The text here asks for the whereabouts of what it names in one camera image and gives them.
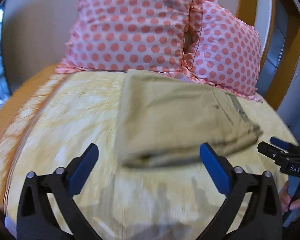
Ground beige khaki pants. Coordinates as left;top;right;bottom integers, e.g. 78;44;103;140
114;70;262;168

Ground person's right hand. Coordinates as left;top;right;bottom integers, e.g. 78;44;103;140
279;181;300;213

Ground yellow orange patterned bedspread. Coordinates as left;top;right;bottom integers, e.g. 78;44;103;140
0;63;299;240

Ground small pink polka-dot pillow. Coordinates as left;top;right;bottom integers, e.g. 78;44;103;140
183;0;262;101

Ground large pink polka-dot pillow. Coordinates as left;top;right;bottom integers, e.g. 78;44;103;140
57;0;193;76

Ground wooden door frame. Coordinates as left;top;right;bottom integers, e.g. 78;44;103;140
237;0;300;110

